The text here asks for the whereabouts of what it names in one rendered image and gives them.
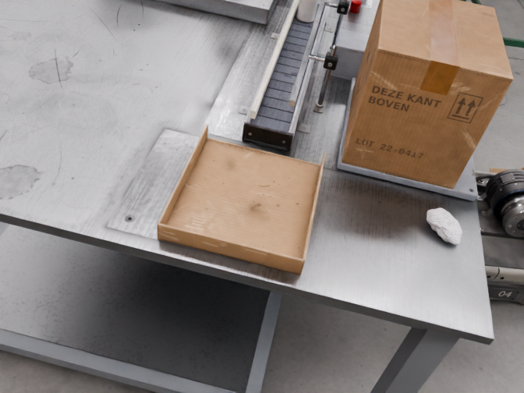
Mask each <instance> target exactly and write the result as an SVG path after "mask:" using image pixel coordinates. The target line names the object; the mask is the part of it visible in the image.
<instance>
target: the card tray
mask: <svg viewBox="0 0 524 393"><path fill-rule="evenodd" d="M207 131H208V124H206V126H205V128H204V131H203V132H202V134H201V136H200V138H199V140H198V142H197V144H196V146H195V148H194V150H193V153H192V154H191V156H190V158H189V160H188V162H187V164H186V167H185V168H184V170H183V172H182V174H181V176H180V178H179V181H178V183H177V185H176V187H175V189H174V191H173V193H172V195H171V197H170V199H169V201H168V203H167V205H166V207H165V209H164V211H163V213H162V215H161V217H160V219H159V221H158V223H157V230H158V239H160V240H164V241H167V242H170V243H176V244H179V245H182V246H188V247H191V248H194V249H198V250H203V251H207V252H210V253H216V254H219V255H222V256H226V257H231V258H234V259H237V260H243V261H246V262H250V263H253V264H259V265H262V266H265V267H271V268H274V269H278V270H281V271H287V272H290V273H293V274H298V275H301V273H302V270H303V266H304V263H305V260H306V252H307V248H308V244H309V240H310V233H311V228H312V224H313V216H314V212H315V208H316V203H317V196H318V192H319V188H320V181H321V176H322V171H323V167H324V160H325V156H326V152H324V156H323V159H322V162H321V165H319V164H315V163H312V162H308V161H302V160H299V159H295V158H290V157H286V156H282V155H279V154H273V153H270V152H266V151H262V150H257V149H253V148H250V147H244V146H240V145H237V144H233V143H227V142H224V141H220V140H215V139H211V138H208V137H207Z"/></svg>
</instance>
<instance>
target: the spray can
mask: <svg viewBox="0 0 524 393"><path fill-rule="evenodd" d="M317 4H318V0H299V8H298V12H297V17H296V18H297V20H298V21H300V22H301V23H313V22H314V18H315V15H316V11H317Z"/></svg>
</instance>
